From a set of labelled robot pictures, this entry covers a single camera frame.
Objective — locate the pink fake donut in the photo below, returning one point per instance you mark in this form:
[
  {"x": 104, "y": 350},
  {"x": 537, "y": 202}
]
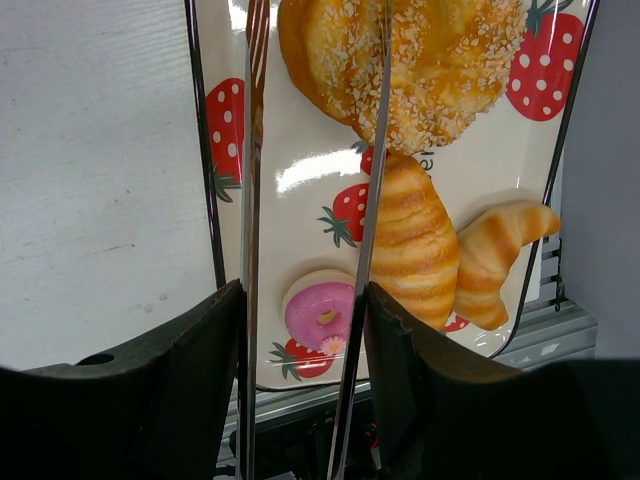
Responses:
[{"x": 317, "y": 310}]

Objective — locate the silver metal tongs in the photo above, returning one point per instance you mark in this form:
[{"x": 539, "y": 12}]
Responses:
[{"x": 257, "y": 33}]

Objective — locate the large fake croissant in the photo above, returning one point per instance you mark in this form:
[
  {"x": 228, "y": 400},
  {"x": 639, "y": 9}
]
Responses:
[{"x": 415, "y": 257}]

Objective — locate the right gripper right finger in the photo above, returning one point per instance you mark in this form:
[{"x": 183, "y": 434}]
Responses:
[{"x": 445, "y": 412}]

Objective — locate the round sugared bread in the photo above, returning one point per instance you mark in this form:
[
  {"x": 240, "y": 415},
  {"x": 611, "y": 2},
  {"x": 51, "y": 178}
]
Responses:
[{"x": 450, "y": 61}]

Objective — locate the small fake croissant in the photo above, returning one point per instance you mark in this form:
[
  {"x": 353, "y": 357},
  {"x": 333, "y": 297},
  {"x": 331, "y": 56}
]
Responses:
[{"x": 488, "y": 248}]

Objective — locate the strawberry pattern tray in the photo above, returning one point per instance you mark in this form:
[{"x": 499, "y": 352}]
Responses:
[{"x": 313, "y": 179}]

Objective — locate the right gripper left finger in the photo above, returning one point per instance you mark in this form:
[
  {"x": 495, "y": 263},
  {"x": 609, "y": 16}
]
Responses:
[{"x": 153, "y": 407}]

